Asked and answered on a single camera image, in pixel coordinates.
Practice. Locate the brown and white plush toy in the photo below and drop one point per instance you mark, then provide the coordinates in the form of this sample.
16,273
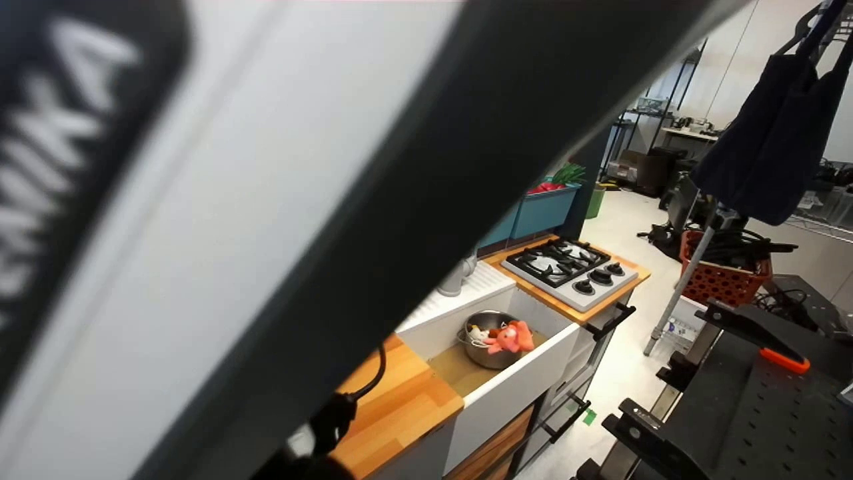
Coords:
478,337

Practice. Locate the pink plush toy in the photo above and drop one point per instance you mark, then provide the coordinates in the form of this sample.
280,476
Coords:
514,337

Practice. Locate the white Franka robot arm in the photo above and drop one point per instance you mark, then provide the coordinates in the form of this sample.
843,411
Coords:
222,221

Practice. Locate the silver metal pot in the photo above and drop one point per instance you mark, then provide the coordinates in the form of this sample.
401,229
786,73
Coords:
482,356

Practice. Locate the white toy sink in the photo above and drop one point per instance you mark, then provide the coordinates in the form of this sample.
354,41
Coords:
514,381

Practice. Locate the teal planter box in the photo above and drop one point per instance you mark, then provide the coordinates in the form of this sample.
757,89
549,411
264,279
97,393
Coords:
501,229
548,211

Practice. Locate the black burner grate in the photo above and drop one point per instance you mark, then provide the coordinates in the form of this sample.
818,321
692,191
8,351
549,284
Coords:
542,268
576,255

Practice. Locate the black stove knob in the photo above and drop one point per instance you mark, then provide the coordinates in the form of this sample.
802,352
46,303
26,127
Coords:
584,287
616,268
604,275

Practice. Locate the grey stove panel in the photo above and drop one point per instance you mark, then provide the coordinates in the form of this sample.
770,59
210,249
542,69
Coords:
590,300

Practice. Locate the green tape piece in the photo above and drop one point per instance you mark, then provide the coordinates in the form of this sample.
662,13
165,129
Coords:
590,415

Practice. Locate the grey tripod stand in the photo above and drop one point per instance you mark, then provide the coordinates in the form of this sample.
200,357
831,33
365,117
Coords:
689,275

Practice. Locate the red crate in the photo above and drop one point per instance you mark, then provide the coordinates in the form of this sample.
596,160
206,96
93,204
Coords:
723,284

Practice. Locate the black hanging bag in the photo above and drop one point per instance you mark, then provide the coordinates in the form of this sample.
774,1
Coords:
781,143

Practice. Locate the orange black clamp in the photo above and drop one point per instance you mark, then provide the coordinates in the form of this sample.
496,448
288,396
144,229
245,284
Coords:
786,360

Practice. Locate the black perforated table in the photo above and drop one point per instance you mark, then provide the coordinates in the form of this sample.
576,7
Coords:
781,428

